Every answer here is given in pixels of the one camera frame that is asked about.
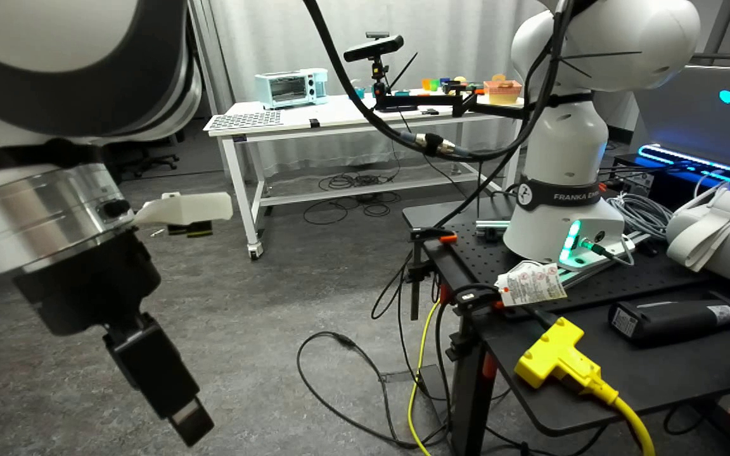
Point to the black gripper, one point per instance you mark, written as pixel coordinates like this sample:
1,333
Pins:
88,283

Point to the black robot cart table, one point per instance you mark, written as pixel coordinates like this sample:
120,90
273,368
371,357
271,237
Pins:
652,371

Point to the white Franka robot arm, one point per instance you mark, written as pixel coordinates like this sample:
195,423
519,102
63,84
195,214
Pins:
601,142

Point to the black camera on tripod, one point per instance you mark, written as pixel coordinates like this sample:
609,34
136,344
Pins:
373,46

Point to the black office chair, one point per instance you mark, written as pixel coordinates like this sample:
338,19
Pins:
154,155

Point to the yellow black tool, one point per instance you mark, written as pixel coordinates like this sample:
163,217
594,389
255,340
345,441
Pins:
556,355

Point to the teal toy oven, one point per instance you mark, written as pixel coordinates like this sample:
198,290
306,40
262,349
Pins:
290,86

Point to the white packet red print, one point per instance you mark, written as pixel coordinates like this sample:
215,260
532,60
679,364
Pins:
532,283

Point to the white curtain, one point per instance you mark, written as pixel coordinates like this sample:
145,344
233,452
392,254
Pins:
468,34

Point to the black power brick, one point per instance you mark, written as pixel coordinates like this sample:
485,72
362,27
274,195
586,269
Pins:
670,321

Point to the orange toy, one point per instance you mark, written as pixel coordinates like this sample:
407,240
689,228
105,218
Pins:
504,90

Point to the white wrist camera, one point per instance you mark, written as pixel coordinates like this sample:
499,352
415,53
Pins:
184,205

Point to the white keyboard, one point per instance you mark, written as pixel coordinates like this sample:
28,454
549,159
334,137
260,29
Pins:
244,122

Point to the white metal table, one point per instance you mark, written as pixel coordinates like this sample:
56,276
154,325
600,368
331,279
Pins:
342,116

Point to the white VR headset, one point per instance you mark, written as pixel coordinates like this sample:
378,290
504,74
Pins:
720,243

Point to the green yellow toy blocks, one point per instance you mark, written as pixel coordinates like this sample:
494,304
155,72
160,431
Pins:
435,84

